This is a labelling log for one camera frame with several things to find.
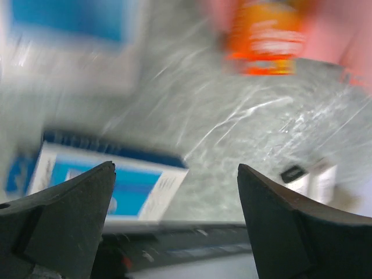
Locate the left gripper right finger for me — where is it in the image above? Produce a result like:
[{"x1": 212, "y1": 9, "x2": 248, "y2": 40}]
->
[{"x1": 237, "y1": 164, "x2": 371, "y2": 278}]

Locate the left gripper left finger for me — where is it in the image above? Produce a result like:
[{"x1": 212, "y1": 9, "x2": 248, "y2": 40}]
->
[{"x1": 1, "y1": 162, "x2": 116, "y2": 278}]

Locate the blue razor box upper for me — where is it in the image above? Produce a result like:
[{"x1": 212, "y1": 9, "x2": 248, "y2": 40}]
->
[{"x1": 1, "y1": 1, "x2": 151, "y2": 95}]

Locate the blue Harry's razor box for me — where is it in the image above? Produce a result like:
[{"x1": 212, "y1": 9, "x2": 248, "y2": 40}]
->
[{"x1": 5, "y1": 129, "x2": 189, "y2": 227}]

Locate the pink three-tier shelf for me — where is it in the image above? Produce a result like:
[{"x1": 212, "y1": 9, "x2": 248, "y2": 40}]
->
[{"x1": 201, "y1": 1, "x2": 371, "y2": 89}]

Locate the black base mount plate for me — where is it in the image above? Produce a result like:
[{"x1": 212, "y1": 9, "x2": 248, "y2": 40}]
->
[{"x1": 90, "y1": 222, "x2": 258, "y2": 278}]

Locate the orange Gillette box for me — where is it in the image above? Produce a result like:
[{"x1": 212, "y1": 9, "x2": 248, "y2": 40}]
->
[{"x1": 226, "y1": 1, "x2": 306, "y2": 76}]

